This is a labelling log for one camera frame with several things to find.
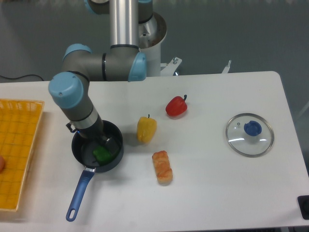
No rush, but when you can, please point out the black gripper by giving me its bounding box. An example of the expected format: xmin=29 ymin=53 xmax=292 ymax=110
xmin=66 ymin=119 xmax=116 ymax=151

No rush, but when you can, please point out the green bell pepper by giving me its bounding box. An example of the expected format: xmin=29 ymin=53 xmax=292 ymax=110
xmin=92 ymin=145 xmax=119 ymax=166

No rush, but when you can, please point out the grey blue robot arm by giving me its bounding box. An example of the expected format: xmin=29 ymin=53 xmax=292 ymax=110
xmin=48 ymin=0 xmax=153 ymax=153

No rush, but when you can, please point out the yellow bell pepper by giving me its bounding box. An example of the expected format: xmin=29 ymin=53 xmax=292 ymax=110
xmin=137 ymin=114 xmax=157 ymax=144

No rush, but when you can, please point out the bread loaf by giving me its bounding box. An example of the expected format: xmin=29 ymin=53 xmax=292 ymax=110
xmin=152 ymin=150 xmax=173 ymax=185

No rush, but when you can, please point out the red bell pepper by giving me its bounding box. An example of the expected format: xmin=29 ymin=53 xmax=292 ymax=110
xmin=165 ymin=95 xmax=188 ymax=117

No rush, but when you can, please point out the yellow woven basket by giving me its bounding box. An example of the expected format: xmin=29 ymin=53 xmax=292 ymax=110
xmin=0 ymin=99 xmax=44 ymax=212

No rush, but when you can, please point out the orange round object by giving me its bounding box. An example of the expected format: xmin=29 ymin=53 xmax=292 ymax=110
xmin=0 ymin=156 xmax=5 ymax=172

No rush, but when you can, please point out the glass lid blue knob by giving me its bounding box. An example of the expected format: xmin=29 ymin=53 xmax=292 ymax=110
xmin=225 ymin=113 xmax=275 ymax=158

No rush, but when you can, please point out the black device at edge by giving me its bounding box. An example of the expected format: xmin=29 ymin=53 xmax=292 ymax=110
xmin=297 ymin=195 xmax=309 ymax=220

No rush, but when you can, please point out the black pot blue handle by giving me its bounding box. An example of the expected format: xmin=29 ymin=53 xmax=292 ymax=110
xmin=66 ymin=120 xmax=124 ymax=222

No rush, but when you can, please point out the black cable on floor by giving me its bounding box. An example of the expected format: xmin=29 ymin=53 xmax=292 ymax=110
xmin=0 ymin=74 xmax=44 ymax=81

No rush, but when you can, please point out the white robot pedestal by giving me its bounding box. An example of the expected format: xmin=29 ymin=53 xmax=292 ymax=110
xmin=137 ymin=12 xmax=232 ymax=78

